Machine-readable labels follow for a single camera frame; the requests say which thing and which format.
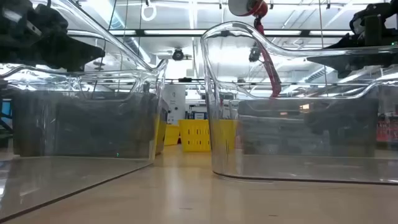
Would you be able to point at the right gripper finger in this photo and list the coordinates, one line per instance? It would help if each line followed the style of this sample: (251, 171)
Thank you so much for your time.
(357, 60)

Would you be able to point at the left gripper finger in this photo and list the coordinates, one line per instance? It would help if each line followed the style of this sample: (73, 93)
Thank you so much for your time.
(71, 56)

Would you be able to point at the smoke grey plastic bin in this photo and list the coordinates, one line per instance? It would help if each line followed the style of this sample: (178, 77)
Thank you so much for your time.
(93, 124)
(295, 127)

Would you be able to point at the clear plastic bin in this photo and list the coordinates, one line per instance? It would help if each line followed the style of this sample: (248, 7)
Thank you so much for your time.
(77, 180)
(295, 169)

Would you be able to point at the red storage rack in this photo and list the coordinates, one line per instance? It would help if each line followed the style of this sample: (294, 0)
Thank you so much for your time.
(387, 129)

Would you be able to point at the computer monitor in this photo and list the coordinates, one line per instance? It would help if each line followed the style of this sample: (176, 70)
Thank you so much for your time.
(5, 110)

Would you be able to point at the black horizontal beam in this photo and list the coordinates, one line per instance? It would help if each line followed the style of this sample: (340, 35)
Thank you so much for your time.
(174, 32)

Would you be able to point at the round black ceiling fixture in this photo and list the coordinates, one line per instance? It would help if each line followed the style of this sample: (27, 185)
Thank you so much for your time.
(178, 54)

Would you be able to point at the white cabinet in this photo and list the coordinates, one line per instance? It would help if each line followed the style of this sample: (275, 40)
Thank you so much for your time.
(174, 102)

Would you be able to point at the red desk lamp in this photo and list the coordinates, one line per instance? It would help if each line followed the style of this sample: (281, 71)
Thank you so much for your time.
(248, 6)

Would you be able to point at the yellow plastic basket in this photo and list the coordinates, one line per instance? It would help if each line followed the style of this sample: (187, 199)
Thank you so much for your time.
(171, 135)
(194, 135)

